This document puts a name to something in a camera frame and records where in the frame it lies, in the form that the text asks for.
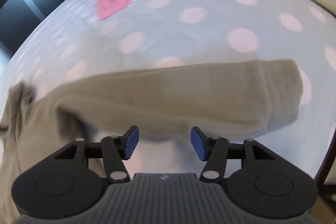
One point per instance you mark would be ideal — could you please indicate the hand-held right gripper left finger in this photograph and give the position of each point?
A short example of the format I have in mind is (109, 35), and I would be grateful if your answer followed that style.
(132, 141)

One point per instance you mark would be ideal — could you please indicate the beige fleece hoodie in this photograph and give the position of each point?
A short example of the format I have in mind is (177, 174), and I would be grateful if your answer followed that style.
(183, 98)

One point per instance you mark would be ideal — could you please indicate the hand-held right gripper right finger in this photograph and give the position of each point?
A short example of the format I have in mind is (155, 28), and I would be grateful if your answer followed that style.
(198, 144)

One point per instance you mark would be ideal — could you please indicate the polka dot bed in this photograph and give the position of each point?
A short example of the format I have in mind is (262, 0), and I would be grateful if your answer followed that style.
(210, 29)

